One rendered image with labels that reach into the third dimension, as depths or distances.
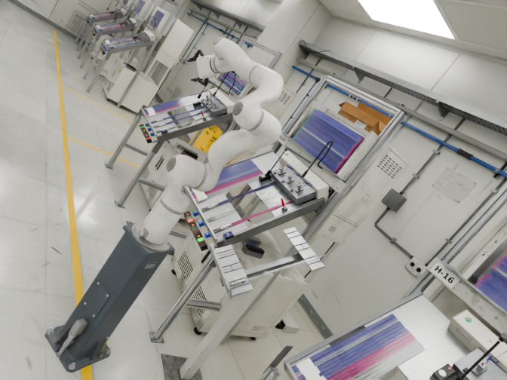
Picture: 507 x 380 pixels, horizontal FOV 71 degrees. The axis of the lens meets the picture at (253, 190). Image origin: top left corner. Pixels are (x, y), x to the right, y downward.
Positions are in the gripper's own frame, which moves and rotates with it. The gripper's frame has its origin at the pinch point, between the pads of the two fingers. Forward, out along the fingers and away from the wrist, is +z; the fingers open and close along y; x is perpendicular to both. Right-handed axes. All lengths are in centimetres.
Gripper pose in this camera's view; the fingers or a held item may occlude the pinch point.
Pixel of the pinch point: (192, 70)
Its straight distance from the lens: 190.0
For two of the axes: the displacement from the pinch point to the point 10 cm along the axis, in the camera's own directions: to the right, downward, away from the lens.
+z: -8.2, -0.3, 5.8
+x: -5.6, 2.8, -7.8
